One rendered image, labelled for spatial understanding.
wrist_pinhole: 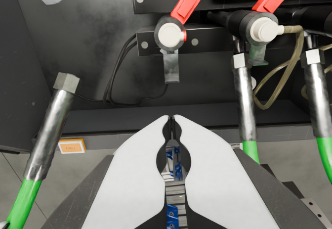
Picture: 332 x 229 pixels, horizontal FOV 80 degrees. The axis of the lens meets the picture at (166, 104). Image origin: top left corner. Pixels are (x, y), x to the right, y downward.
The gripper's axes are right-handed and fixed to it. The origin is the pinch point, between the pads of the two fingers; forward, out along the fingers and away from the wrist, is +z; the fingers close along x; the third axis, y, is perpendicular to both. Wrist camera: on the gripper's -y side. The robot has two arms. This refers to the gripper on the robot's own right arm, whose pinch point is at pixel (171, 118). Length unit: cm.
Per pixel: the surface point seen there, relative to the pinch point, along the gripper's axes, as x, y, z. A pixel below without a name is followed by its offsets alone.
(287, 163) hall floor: 99, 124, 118
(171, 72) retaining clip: 0.2, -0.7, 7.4
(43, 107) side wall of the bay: -30.7, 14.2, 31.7
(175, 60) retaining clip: 0.7, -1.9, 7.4
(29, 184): -12.1, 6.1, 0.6
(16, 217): -12.8, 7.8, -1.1
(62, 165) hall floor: -97, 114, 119
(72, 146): -21.2, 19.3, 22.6
